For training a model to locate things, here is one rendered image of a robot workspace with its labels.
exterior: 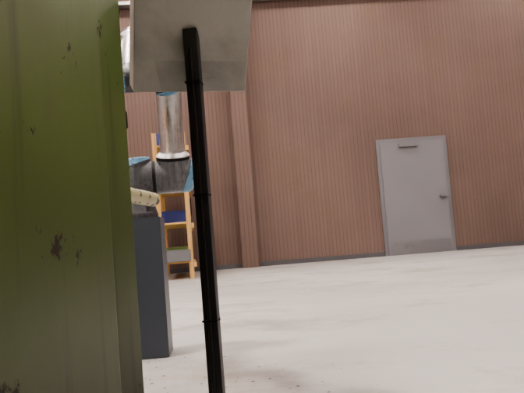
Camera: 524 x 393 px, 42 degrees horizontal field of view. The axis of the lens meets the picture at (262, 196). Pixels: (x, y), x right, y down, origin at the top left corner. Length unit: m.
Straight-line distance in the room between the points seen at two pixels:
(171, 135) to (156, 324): 0.82
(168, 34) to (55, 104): 0.94
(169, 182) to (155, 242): 0.27
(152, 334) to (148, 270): 0.27
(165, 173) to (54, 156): 1.96
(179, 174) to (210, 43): 1.09
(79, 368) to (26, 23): 0.53
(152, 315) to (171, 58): 1.32
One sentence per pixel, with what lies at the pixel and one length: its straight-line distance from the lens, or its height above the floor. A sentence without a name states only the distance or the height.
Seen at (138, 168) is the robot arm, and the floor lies 0.82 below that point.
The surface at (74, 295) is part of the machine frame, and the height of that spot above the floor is 0.40.
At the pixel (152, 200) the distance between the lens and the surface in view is 2.13.
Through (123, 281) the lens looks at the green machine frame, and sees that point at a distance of 1.65.
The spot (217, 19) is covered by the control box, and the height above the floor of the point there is 1.11.
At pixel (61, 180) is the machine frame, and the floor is 0.58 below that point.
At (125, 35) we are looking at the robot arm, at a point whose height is 1.35.
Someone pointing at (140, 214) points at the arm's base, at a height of 0.62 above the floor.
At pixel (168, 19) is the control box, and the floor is 1.10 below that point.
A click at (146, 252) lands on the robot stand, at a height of 0.45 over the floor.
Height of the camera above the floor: 0.46
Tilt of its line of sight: 4 degrees up
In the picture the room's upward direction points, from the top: 5 degrees counter-clockwise
